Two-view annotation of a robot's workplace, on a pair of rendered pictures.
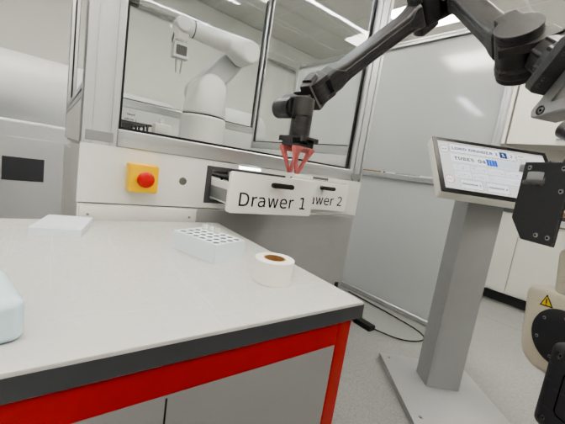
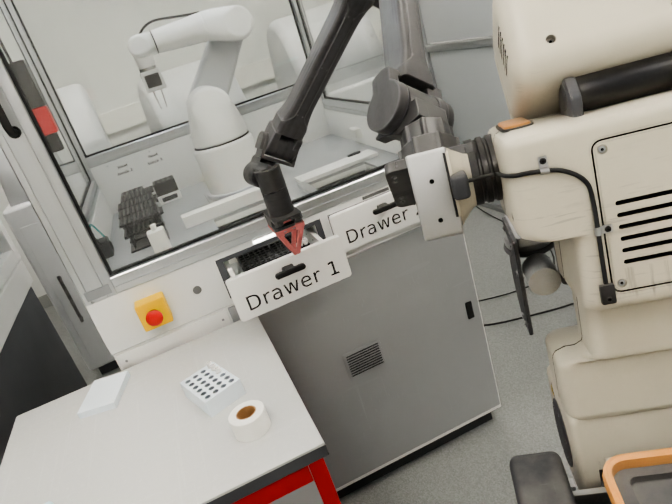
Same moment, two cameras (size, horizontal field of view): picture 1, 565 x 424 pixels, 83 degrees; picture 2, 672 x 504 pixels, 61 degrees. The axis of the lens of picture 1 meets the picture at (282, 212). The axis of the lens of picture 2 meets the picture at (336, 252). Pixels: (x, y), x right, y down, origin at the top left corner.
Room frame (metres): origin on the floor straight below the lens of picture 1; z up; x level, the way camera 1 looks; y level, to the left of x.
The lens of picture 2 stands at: (-0.16, -0.58, 1.41)
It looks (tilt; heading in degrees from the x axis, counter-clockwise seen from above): 23 degrees down; 24
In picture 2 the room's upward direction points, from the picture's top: 18 degrees counter-clockwise
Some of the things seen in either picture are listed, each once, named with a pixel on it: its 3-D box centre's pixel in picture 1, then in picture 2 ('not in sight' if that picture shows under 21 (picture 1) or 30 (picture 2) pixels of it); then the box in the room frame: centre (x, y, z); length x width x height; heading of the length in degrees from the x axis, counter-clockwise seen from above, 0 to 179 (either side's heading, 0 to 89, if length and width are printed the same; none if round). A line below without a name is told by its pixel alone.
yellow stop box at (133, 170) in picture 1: (142, 177); (153, 311); (0.82, 0.37, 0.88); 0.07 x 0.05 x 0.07; 127
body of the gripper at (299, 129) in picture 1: (299, 130); (279, 204); (0.90, -0.01, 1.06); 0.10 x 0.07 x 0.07; 38
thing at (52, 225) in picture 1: (63, 225); (104, 393); (0.65, 0.45, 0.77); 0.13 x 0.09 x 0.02; 22
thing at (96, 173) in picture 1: (203, 174); (253, 212); (1.45, 0.38, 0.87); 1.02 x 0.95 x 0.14; 127
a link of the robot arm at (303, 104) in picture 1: (301, 108); (269, 178); (0.91, -0.01, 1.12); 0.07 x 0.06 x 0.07; 46
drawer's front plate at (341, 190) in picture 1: (319, 195); (382, 215); (1.23, -0.13, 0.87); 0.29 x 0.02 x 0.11; 127
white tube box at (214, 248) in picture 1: (208, 243); (212, 388); (0.64, 0.14, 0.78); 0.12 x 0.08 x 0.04; 57
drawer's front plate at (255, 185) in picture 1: (273, 195); (290, 277); (0.92, 0.03, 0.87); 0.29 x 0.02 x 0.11; 127
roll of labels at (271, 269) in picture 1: (273, 268); (249, 420); (0.54, 0.00, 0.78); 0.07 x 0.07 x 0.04
